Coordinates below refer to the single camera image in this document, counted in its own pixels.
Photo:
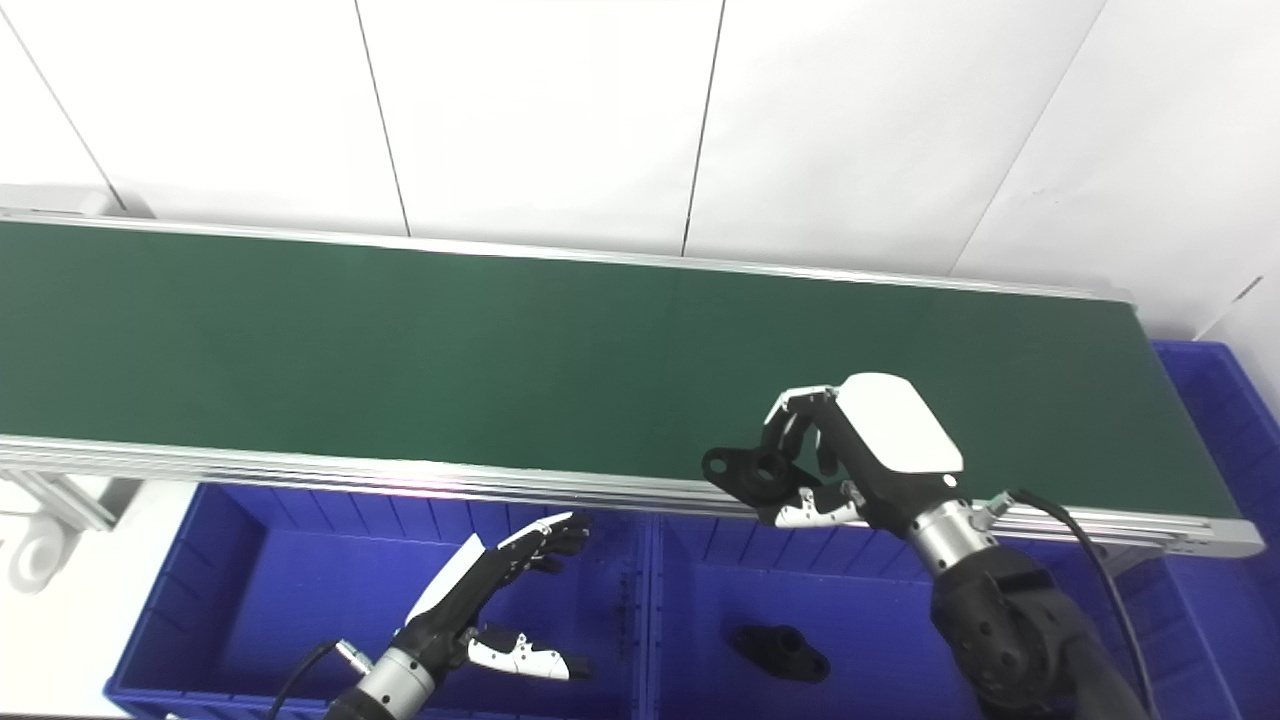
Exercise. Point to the aluminium conveyor support leg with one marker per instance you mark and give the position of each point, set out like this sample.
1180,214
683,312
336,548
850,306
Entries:
80,500

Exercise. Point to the blue plastic bin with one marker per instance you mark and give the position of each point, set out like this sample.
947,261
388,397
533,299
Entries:
1230,620
300,580
720,580

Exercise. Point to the grey conveyor motor housing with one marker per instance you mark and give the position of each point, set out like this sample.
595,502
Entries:
60,200

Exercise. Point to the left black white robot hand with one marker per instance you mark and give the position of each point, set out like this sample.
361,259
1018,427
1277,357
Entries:
455,605

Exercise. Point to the black flanged machine part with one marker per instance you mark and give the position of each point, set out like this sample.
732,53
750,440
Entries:
780,652
745,472

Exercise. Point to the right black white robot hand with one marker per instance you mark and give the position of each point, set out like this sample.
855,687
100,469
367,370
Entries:
890,430

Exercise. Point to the green conveyor belt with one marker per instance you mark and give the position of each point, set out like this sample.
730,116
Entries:
400,350
400,478

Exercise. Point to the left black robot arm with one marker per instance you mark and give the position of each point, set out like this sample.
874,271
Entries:
395,685

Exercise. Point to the white plastic part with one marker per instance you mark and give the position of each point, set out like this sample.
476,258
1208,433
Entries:
30,555

